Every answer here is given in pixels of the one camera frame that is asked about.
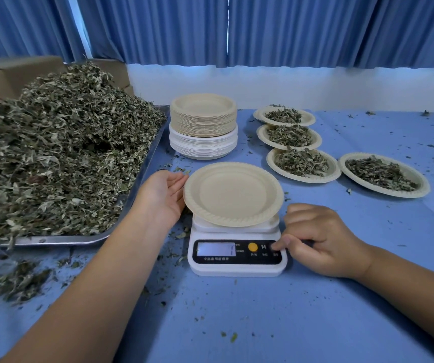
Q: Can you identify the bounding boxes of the blue tablecloth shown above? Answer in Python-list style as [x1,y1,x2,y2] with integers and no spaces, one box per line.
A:
[0,106,434,363]

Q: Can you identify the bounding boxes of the blue pleated curtain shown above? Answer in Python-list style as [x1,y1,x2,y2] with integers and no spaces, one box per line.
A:
[228,0,434,70]
[76,0,229,68]
[0,0,86,63]

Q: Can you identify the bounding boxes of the stack of white paper plates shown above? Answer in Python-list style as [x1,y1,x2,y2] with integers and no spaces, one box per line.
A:
[169,123,239,160]

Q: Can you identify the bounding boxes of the portion of dried herbs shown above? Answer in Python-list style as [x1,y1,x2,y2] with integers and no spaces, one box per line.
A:
[275,148,330,177]
[264,104,303,124]
[345,156,419,192]
[266,125,313,147]

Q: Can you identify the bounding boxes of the large metal tray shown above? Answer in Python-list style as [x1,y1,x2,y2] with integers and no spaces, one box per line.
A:
[0,105,171,249]

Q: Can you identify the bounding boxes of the beige paper plate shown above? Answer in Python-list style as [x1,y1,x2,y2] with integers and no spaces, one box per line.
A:
[183,162,285,228]

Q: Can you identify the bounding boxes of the stack of beige paper plates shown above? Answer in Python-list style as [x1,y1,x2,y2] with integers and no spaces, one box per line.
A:
[170,93,237,138]

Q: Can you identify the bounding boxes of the person's right forearm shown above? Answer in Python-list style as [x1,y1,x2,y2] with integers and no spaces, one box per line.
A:
[359,244,434,356]

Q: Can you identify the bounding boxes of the person's left hand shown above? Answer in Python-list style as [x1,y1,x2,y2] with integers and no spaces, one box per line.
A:
[131,170,190,233]

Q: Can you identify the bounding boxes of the person's right hand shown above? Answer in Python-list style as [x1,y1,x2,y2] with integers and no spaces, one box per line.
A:
[271,203,373,280]

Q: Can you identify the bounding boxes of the paper plate holding herbs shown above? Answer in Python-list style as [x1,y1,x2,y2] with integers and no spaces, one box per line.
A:
[253,105,316,127]
[256,124,323,152]
[266,148,342,184]
[338,152,431,199]

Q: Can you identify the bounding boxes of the person's left forearm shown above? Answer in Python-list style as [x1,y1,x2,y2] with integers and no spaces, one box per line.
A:
[0,206,168,363]

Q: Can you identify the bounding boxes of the spilled dried herb crumbs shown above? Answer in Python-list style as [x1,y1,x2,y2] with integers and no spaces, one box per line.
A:
[0,259,53,305]

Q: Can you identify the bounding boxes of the large brown cardboard box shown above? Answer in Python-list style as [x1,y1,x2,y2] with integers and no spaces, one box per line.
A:
[0,56,67,102]

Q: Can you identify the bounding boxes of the big heap of dried herbs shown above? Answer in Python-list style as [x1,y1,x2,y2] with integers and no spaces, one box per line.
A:
[0,61,167,243]

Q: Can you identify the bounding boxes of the white digital kitchen scale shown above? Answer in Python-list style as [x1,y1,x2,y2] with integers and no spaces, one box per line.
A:
[187,213,288,277]

